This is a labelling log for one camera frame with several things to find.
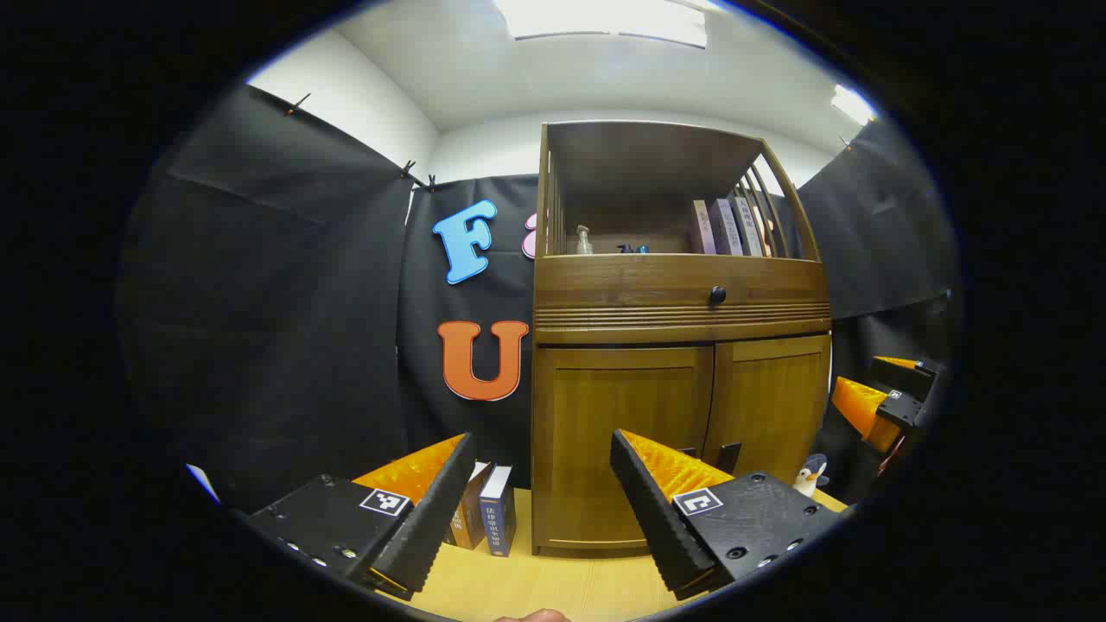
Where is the black backdrop cloth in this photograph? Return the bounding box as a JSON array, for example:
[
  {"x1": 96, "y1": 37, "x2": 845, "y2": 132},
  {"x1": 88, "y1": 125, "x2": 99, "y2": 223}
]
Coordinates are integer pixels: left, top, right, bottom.
[{"x1": 117, "y1": 82, "x2": 960, "y2": 519}]

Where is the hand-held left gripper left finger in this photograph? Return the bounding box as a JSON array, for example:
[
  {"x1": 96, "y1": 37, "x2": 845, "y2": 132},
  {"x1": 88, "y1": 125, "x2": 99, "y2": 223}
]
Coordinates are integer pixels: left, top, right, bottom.
[{"x1": 246, "y1": 432, "x2": 478, "y2": 601}]

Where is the blue book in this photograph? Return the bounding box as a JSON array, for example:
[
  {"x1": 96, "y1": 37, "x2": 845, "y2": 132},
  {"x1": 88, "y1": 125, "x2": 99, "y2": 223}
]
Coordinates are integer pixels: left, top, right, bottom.
[{"x1": 480, "y1": 465, "x2": 518, "y2": 558}]

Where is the wooden cabinet door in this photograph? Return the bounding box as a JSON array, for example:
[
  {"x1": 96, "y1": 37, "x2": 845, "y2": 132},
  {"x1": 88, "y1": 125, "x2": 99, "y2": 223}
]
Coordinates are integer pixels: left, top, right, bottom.
[
  {"x1": 702, "y1": 334, "x2": 832, "y2": 498},
  {"x1": 533, "y1": 346, "x2": 715, "y2": 554}
]

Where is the brown book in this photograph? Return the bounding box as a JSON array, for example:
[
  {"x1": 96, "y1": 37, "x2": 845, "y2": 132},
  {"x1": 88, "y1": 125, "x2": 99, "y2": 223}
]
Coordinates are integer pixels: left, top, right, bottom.
[{"x1": 449, "y1": 460, "x2": 495, "y2": 551}]

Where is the large ceiling light panel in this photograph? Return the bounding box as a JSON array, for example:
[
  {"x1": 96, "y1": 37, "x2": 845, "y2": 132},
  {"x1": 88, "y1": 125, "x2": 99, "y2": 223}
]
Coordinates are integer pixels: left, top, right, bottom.
[{"x1": 493, "y1": 0, "x2": 709, "y2": 48}]

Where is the grey shelf book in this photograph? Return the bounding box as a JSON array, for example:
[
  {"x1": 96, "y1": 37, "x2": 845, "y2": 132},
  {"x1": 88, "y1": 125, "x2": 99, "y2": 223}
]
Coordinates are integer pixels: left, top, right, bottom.
[
  {"x1": 730, "y1": 195, "x2": 766, "y2": 257},
  {"x1": 710, "y1": 199, "x2": 744, "y2": 256}
]

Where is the wooden double-door shoe cabinet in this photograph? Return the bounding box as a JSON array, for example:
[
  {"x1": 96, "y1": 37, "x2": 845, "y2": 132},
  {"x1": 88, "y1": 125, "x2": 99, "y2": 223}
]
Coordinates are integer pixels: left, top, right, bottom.
[{"x1": 531, "y1": 121, "x2": 833, "y2": 558}]

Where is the small ceiling light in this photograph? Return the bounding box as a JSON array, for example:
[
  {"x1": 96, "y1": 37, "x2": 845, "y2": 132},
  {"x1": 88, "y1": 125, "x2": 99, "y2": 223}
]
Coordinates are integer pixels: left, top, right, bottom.
[{"x1": 831, "y1": 84, "x2": 878, "y2": 126}]

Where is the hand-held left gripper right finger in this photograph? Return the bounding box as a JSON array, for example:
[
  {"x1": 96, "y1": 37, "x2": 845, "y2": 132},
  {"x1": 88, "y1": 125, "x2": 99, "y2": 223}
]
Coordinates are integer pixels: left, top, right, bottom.
[{"x1": 610, "y1": 429, "x2": 843, "y2": 601}]

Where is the penguin plush toy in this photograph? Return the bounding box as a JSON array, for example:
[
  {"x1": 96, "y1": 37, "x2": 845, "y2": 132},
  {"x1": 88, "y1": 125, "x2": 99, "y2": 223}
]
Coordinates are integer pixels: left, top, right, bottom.
[{"x1": 793, "y1": 454, "x2": 830, "y2": 499}]

